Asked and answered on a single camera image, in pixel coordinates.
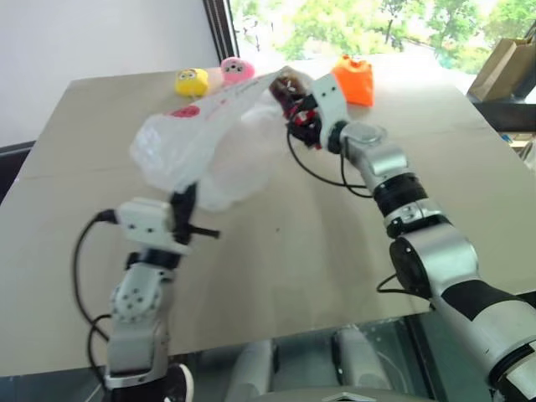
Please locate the dark low cabinet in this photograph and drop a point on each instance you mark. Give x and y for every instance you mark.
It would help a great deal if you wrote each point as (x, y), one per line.
(506, 113)

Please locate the grey rounded shape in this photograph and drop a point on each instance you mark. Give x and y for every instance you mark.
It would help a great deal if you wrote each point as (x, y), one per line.
(360, 360)
(251, 372)

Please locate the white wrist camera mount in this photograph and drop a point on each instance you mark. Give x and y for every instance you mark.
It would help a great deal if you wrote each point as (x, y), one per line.
(146, 222)
(331, 100)

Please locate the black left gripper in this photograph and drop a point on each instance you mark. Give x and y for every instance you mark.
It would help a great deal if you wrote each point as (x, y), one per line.
(182, 222)

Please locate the brown paper bag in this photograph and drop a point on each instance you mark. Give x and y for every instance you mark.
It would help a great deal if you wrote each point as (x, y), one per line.
(502, 71)

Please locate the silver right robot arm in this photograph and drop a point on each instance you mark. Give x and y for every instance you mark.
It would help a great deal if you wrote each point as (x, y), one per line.
(435, 255)

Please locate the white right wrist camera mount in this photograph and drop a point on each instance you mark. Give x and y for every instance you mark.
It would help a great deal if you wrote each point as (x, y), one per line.
(331, 100)

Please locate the black window frame post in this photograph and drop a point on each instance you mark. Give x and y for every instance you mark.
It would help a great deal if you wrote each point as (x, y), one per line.
(222, 29)

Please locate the yellow plush toy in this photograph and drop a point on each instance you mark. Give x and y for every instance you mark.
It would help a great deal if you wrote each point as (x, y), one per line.
(190, 82)

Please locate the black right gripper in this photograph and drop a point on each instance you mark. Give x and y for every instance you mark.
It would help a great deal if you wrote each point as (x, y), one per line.
(307, 123)

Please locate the pink plush toy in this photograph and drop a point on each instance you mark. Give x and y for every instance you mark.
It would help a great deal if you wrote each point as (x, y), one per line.
(236, 70)

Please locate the translucent white plastic bag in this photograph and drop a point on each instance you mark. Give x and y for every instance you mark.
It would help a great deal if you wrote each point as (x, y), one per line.
(188, 138)

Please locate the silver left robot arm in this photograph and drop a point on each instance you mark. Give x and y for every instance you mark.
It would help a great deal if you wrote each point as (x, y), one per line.
(134, 335)

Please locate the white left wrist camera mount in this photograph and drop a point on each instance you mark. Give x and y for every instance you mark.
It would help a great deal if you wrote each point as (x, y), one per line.
(146, 222)

